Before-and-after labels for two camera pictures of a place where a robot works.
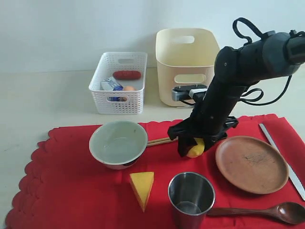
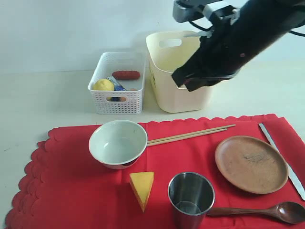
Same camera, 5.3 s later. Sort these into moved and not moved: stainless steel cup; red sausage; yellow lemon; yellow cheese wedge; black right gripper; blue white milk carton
Moved: black right gripper; yellow lemon
Not moved: yellow cheese wedge; red sausage; blue white milk carton; stainless steel cup
